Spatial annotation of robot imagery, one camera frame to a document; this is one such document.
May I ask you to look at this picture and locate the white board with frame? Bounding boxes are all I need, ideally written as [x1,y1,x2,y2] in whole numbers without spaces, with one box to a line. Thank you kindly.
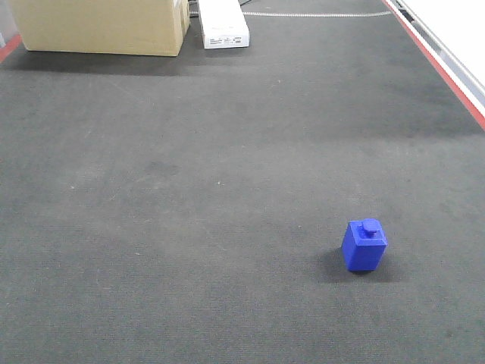
[387,1,484,123]

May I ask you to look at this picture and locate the large cardboard box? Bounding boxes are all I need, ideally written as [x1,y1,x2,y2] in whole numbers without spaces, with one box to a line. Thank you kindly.
[8,0,190,56]

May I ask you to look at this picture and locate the long white carton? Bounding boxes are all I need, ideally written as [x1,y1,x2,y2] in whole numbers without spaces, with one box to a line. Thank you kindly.
[198,0,250,49]

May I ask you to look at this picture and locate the blue block with knob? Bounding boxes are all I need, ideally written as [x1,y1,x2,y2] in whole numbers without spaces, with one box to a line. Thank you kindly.
[341,218,388,271]

